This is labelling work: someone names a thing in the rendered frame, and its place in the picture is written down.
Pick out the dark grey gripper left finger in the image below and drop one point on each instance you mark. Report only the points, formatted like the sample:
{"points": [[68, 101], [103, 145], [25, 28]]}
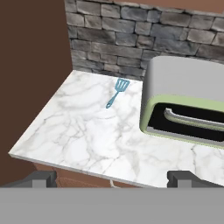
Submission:
{"points": [[43, 178]]}

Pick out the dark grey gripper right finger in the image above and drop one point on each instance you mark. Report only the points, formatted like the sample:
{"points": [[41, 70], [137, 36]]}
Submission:
{"points": [[178, 178]]}

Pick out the brown base cabinet front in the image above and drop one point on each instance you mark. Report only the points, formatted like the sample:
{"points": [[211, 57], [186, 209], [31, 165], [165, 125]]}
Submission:
{"points": [[75, 176]]}

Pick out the brown tall cabinet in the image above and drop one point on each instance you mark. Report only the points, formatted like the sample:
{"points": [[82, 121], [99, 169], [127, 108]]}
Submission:
{"points": [[32, 87]]}

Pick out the grey and green toaster oven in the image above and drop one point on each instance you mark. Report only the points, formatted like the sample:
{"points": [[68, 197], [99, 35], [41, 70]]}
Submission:
{"points": [[180, 84]]}

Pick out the blue spatula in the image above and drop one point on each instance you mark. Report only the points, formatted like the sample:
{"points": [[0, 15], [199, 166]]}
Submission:
{"points": [[120, 87]]}

